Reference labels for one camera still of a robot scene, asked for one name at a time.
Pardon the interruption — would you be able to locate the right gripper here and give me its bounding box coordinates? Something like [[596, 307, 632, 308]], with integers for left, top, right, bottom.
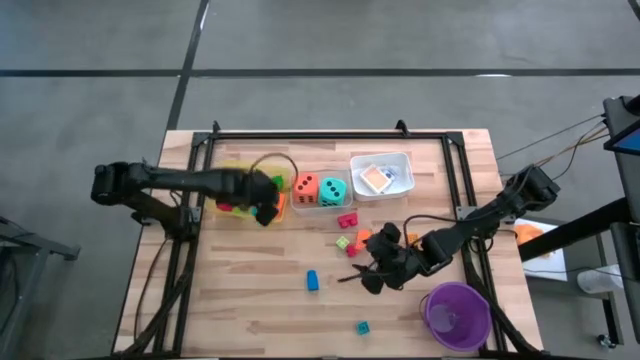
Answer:
[[337, 244, 429, 296]]

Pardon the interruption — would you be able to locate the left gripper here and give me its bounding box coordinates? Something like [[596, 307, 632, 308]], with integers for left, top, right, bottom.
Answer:
[[227, 169, 281, 227]]

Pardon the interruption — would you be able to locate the large orange toy block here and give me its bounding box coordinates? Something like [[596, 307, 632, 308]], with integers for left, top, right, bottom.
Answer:
[[273, 192, 288, 223]]

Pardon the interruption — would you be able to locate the orange toy brick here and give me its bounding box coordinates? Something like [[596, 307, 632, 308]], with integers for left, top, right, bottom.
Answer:
[[354, 228, 374, 252]]

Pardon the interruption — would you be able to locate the orange foam die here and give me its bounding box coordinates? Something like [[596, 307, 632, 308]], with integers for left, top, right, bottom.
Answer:
[[292, 172, 320, 206]]

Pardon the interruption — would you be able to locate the teal foam die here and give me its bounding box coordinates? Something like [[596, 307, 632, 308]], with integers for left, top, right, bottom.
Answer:
[[318, 177, 348, 208]]

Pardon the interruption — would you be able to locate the playing cards box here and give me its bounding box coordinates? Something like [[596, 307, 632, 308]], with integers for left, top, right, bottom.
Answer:
[[359, 163, 394, 196]]

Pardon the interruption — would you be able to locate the clear plastic bin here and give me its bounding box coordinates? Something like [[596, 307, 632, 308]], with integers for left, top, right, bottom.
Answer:
[[288, 168, 355, 217]]

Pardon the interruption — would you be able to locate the yellow translucent bin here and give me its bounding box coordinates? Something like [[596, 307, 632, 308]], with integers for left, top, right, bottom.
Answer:
[[212, 160, 293, 225]]

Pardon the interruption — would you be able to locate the white plastic bin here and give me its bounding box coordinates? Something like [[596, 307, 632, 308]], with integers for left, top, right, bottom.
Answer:
[[349, 151, 417, 203]]

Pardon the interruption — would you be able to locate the purple plastic bucket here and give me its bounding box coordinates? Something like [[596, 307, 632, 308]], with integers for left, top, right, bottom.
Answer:
[[418, 281, 493, 353]]

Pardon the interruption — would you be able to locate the orange object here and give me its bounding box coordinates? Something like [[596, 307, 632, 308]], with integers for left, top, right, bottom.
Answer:
[[514, 223, 547, 247]]

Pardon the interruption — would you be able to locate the white sheet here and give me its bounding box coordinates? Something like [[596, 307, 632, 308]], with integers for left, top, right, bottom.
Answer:
[[513, 217, 569, 283]]

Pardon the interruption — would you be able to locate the black diagonal beam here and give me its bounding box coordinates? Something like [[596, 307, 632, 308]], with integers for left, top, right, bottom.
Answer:
[[517, 197, 632, 264]]

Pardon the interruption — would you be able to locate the grey metal cart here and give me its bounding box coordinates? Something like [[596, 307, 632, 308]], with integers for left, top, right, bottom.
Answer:
[[0, 213, 82, 360]]

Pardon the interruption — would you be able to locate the white paper roll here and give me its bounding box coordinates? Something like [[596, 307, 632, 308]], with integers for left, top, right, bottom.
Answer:
[[576, 263, 626, 295]]

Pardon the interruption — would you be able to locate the dark grey equipment stand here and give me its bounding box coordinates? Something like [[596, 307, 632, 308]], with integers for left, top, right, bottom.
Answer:
[[602, 94, 640, 346]]

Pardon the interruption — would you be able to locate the tablet with blue screen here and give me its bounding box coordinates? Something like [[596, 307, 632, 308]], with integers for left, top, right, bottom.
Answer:
[[603, 118, 640, 156]]

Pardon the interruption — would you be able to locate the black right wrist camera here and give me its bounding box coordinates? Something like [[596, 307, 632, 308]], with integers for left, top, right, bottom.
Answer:
[[366, 222, 403, 254]]

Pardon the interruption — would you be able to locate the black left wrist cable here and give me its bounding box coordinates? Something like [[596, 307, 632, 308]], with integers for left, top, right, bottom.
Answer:
[[248, 151, 300, 177]]

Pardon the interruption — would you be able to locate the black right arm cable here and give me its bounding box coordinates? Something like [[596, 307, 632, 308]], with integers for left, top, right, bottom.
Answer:
[[401, 213, 469, 241]]

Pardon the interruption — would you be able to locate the black table frame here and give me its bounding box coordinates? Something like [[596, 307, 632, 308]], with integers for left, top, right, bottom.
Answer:
[[112, 118, 547, 359]]

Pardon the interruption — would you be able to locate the thin black wire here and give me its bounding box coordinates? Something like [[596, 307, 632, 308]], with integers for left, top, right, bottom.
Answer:
[[494, 113, 609, 162]]

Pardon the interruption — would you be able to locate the thin brown wire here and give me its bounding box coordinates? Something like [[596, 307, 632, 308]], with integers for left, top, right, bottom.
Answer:
[[532, 127, 611, 182]]

